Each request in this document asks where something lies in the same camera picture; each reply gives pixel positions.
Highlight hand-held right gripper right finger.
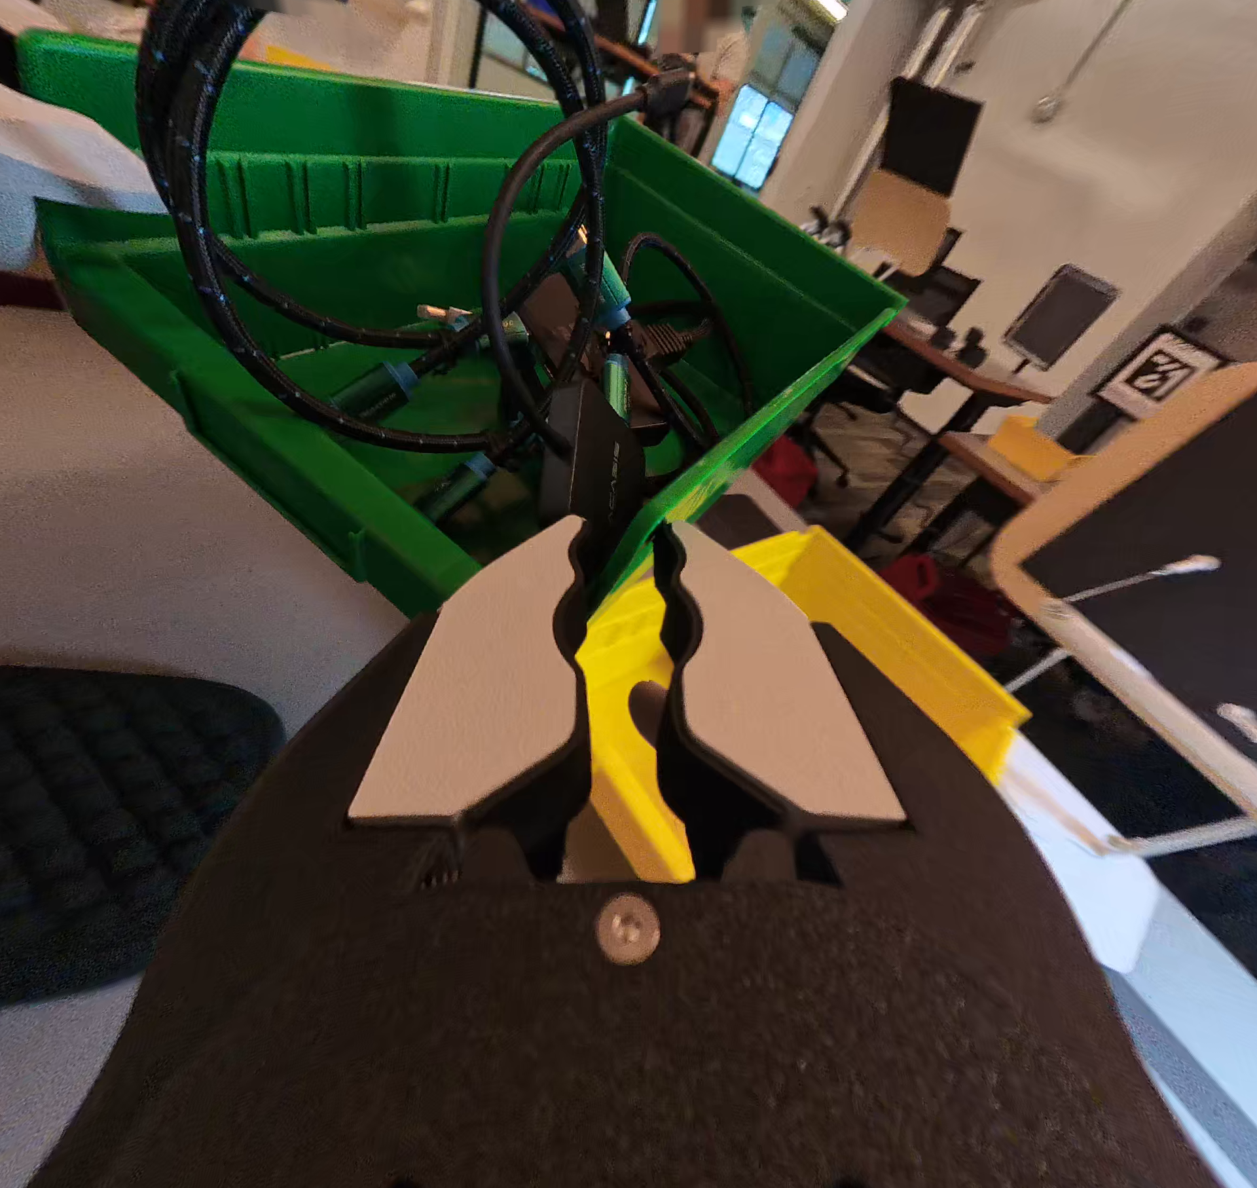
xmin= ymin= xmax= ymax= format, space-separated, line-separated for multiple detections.
xmin=654 ymin=519 xmax=909 ymax=882

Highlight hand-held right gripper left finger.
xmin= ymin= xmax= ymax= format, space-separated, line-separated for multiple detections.
xmin=347 ymin=516 xmax=592 ymax=881

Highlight yellow plastic bin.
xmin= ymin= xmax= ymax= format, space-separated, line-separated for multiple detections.
xmin=574 ymin=525 xmax=1032 ymax=884

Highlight black adapter hub with cable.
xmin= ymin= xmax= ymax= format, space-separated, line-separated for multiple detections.
xmin=483 ymin=69 xmax=758 ymax=530

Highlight green plastic bin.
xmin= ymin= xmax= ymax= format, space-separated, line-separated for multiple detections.
xmin=17 ymin=28 xmax=907 ymax=620

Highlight red bag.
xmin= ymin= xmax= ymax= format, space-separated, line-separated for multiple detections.
xmin=877 ymin=551 xmax=1015 ymax=661
xmin=751 ymin=434 xmax=818 ymax=508

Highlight small yellow bin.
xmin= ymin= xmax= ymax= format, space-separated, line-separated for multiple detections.
xmin=987 ymin=413 xmax=1082 ymax=482

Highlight black mesh cushion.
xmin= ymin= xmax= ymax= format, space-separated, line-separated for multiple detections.
xmin=0 ymin=665 xmax=289 ymax=1007

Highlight brown desk black legs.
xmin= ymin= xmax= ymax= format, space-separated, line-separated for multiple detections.
xmin=864 ymin=309 xmax=1054 ymax=551

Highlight wood-rimmed black board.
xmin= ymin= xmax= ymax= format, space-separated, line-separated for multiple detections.
xmin=987 ymin=363 xmax=1257 ymax=821

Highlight dark tablet screen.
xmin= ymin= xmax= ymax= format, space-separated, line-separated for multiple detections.
xmin=1004 ymin=264 xmax=1121 ymax=370

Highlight tan rounded board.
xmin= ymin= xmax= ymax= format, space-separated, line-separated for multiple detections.
xmin=849 ymin=171 xmax=954 ymax=275

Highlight black wall panel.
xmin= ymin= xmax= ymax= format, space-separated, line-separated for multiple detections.
xmin=879 ymin=78 xmax=983 ymax=197

